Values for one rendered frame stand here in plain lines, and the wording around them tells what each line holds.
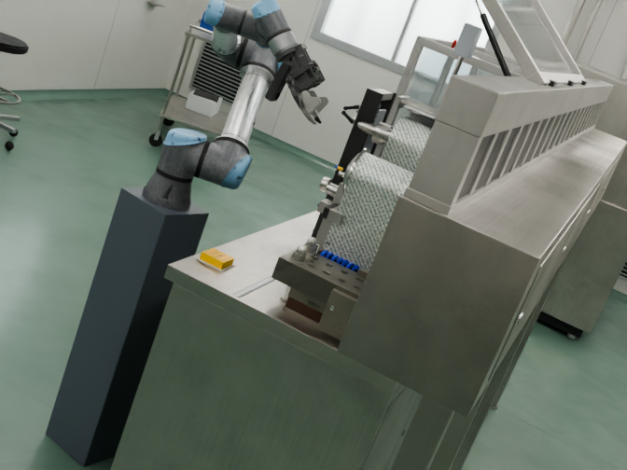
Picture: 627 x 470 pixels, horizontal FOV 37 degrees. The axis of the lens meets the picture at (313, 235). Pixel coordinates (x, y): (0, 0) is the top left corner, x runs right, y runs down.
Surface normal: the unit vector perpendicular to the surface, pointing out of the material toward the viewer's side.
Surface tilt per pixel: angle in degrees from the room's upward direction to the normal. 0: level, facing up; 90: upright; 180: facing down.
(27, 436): 0
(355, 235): 90
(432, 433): 90
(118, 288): 90
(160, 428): 90
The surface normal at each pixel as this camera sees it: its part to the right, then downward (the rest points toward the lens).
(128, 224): -0.55, 0.05
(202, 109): -0.11, 0.26
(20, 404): 0.34, -0.90
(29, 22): 0.87, 0.41
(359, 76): -0.36, 0.15
